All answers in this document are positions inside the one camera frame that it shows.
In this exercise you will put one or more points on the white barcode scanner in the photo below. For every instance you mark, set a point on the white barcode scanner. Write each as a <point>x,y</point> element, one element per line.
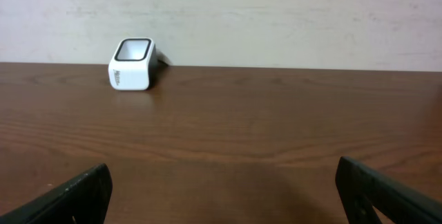
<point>133,65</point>

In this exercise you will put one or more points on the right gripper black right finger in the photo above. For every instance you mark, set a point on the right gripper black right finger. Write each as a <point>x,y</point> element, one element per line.
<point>364,191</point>

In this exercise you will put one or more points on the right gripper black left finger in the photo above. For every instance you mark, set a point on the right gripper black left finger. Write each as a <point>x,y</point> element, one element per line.
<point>82,199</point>

